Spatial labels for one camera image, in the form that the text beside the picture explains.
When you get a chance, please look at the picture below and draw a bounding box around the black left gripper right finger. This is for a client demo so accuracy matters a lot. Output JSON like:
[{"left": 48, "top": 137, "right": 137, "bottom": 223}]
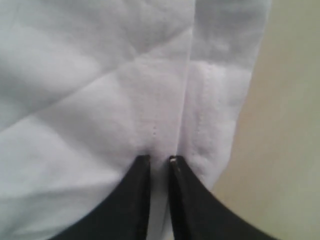
[{"left": 168, "top": 155, "right": 273, "bottom": 240}]

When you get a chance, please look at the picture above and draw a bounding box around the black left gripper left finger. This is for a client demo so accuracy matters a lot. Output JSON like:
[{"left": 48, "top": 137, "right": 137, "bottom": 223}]
[{"left": 54, "top": 155, "right": 151, "bottom": 240}]

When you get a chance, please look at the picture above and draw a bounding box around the white t-shirt with red lettering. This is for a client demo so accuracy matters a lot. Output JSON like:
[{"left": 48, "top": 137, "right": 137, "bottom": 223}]
[{"left": 0, "top": 0, "right": 272, "bottom": 240}]

